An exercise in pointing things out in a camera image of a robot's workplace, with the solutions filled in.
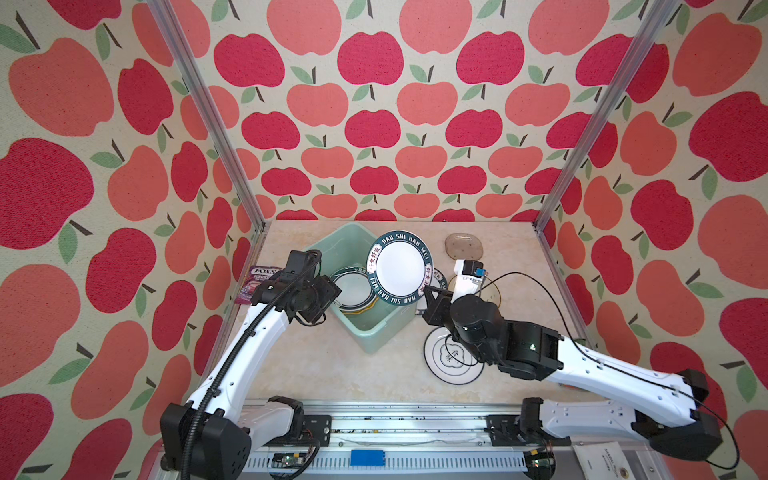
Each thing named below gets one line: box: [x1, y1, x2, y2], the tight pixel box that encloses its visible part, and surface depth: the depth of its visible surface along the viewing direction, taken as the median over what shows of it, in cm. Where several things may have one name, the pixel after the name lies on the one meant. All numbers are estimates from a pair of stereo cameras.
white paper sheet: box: [572, 441, 636, 480], surface depth 70 cm
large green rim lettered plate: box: [366, 230, 434, 306], surface depth 70 cm
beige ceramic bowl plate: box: [479, 276, 501, 307], surface depth 100 cm
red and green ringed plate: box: [329, 266, 379, 312], surface depth 97 cm
